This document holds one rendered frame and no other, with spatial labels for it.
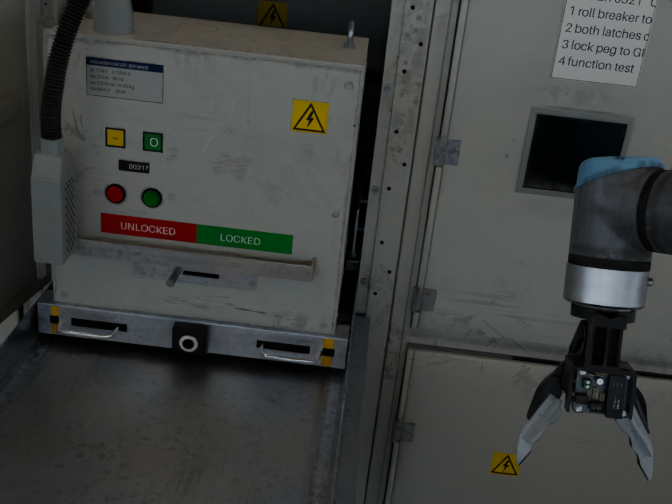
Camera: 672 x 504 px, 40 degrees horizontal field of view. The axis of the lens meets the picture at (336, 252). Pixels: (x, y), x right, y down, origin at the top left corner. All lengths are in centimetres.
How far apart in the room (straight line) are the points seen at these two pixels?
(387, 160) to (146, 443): 66
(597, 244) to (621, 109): 66
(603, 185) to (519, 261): 73
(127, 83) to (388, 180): 52
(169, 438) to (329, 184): 47
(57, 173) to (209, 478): 51
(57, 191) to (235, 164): 28
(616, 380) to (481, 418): 89
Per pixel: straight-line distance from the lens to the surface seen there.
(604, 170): 103
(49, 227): 147
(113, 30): 149
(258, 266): 149
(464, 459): 197
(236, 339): 159
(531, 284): 177
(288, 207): 148
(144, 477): 138
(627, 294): 104
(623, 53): 164
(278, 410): 152
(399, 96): 164
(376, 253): 175
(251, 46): 147
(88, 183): 154
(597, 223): 103
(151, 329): 162
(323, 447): 144
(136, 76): 146
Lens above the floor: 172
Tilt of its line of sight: 25 degrees down
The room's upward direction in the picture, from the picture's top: 6 degrees clockwise
